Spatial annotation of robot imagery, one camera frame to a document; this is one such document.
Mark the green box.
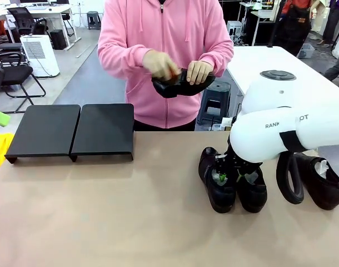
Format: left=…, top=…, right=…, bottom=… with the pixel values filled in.
left=0, top=108, right=11, bottom=127

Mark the black computer tower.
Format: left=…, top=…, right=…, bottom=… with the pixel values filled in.
left=49, top=29, right=67, bottom=50

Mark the white office desk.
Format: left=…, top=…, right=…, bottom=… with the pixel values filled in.
left=0, top=4, right=81, bottom=51

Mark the black mesh desk chair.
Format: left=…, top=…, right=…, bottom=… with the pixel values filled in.
left=7, top=7, right=52, bottom=42

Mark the grey plastic bin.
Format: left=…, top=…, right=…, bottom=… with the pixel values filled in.
left=297, top=43, right=316, bottom=59

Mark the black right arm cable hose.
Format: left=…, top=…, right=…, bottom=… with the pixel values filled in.
left=276, top=151, right=305, bottom=205

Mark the white computer case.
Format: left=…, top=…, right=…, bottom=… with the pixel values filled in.
left=227, top=21, right=244, bottom=44

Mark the person in purple top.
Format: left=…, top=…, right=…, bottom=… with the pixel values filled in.
left=322, top=0, right=339, bottom=47

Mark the white air purifier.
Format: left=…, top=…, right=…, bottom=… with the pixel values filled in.
left=20, top=34, right=61, bottom=78

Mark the person in dark trousers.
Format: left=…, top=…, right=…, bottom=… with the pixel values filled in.
left=323, top=52, right=339, bottom=91

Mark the grey plastic stool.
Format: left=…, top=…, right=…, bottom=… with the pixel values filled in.
left=196, top=80, right=232, bottom=125

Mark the white workbench desk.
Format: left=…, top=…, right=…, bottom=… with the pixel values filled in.
left=238, top=0, right=281, bottom=47

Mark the black metal shoe stand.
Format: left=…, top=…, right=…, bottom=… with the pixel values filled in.
left=4, top=104, right=81, bottom=165
left=70, top=103, right=135, bottom=163

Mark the person's left hand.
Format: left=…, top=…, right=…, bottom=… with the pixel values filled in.
left=186, top=60, right=215, bottom=86

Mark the person's left forearm pink sleeve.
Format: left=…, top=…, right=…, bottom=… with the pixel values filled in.
left=198, top=41, right=235, bottom=69

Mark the white table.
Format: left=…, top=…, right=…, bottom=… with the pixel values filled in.
left=226, top=46, right=339, bottom=112

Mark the person in pink hoodie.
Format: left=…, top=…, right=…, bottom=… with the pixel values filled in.
left=97, top=0, right=235, bottom=132

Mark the yellow cloth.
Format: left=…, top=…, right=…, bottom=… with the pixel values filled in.
left=0, top=132, right=15, bottom=177

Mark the person's right forearm pink sleeve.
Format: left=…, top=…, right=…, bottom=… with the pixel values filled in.
left=98, top=41, right=148, bottom=73

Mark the person's right hand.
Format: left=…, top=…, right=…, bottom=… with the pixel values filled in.
left=143, top=49, right=180, bottom=80

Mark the person in black apron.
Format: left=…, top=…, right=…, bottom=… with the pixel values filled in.
left=275, top=0, right=320, bottom=56

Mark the dark small stool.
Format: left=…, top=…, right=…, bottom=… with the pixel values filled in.
left=87, top=11, right=101, bottom=30

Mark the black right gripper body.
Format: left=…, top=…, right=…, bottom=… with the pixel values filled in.
left=223, top=138, right=263, bottom=171

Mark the black leather shoe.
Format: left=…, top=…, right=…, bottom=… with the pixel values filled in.
left=237, top=164, right=268, bottom=214
left=293, top=152, right=339, bottom=211
left=198, top=146, right=237, bottom=214
left=151, top=68, right=216, bottom=99

